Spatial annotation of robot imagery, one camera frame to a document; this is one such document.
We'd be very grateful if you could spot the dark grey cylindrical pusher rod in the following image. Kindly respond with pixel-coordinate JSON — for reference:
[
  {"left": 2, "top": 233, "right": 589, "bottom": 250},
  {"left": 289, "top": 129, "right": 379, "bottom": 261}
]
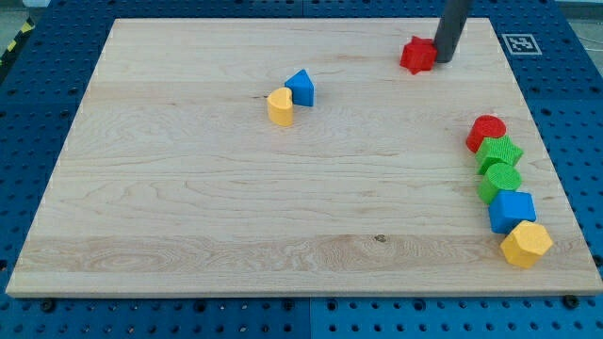
[{"left": 433, "top": 0, "right": 473, "bottom": 63}]

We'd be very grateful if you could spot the red star block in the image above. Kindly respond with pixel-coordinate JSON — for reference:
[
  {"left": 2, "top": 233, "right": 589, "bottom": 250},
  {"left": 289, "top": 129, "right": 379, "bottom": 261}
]
[{"left": 399, "top": 36, "right": 437, "bottom": 74}]

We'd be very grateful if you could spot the green star block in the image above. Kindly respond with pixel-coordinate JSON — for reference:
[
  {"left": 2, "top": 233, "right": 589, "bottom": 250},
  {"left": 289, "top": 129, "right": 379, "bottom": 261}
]
[{"left": 475, "top": 136, "right": 524, "bottom": 174}]

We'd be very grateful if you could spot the blue triangle block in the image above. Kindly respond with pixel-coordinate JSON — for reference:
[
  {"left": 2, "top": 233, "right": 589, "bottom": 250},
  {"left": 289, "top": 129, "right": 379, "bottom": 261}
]
[{"left": 285, "top": 69, "right": 315, "bottom": 106}]

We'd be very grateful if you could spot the white fiducial marker tag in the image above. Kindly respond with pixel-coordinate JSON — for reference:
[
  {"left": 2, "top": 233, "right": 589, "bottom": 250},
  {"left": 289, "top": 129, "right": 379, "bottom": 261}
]
[{"left": 502, "top": 33, "right": 542, "bottom": 56}]

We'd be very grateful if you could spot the red cylinder block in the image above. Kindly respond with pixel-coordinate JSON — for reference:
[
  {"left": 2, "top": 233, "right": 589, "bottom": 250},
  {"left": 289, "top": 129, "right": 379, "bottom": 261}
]
[{"left": 465, "top": 115, "right": 507, "bottom": 153}]

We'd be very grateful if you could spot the green cylinder block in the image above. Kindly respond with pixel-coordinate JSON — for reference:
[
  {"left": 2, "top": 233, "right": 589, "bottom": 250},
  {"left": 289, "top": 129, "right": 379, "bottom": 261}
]
[{"left": 477, "top": 163, "right": 522, "bottom": 204}]

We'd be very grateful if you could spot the yellow heart block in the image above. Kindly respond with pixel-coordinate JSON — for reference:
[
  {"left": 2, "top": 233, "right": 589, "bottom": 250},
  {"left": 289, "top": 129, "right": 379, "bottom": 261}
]
[{"left": 267, "top": 87, "right": 294, "bottom": 126}]

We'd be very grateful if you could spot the blue cube block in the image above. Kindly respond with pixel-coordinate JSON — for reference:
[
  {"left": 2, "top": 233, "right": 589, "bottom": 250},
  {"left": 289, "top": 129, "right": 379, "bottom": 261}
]
[{"left": 488, "top": 190, "right": 537, "bottom": 234}]

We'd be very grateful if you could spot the yellow hexagon block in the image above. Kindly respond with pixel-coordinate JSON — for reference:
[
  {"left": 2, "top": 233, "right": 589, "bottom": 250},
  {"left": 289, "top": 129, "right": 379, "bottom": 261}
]
[{"left": 500, "top": 220, "right": 554, "bottom": 268}]

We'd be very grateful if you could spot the light wooden board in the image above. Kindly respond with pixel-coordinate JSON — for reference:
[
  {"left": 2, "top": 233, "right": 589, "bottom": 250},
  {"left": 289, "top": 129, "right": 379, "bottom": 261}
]
[{"left": 7, "top": 18, "right": 602, "bottom": 299}]

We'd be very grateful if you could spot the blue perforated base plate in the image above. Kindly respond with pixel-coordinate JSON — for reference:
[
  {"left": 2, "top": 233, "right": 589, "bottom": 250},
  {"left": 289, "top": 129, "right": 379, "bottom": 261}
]
[{"left": 1, "top": 0, "right": 602, "bottom": 338}]

